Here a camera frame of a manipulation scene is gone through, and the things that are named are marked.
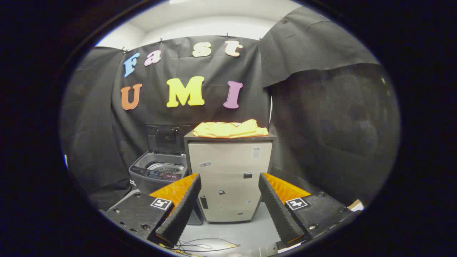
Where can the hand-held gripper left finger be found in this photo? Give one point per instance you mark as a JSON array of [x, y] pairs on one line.
[[182, 210]]

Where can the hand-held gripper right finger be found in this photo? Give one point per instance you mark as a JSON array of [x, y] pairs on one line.
[[278, 210]]

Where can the black backdrop cloth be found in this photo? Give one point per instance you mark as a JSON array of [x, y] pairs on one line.
[[321, 117]]

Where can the small cardboard piece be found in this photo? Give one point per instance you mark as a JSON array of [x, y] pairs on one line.
[[356, 205]]

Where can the grey washing machine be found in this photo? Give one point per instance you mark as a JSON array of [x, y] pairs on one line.
[[157, 174]]

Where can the beige cabinet with dark top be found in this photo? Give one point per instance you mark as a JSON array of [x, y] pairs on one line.
[[228, 167]]

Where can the yellow-orange polo shirt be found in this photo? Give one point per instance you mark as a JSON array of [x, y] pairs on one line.
[[228, 129]]

